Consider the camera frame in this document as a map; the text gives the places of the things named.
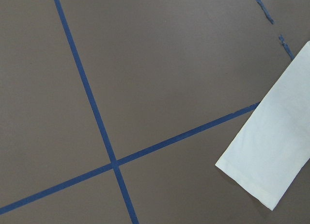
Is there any cream long-sleeve cat shirt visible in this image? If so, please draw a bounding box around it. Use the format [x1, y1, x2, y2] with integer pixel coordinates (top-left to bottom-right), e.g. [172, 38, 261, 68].
[216, 43, 310, 210]

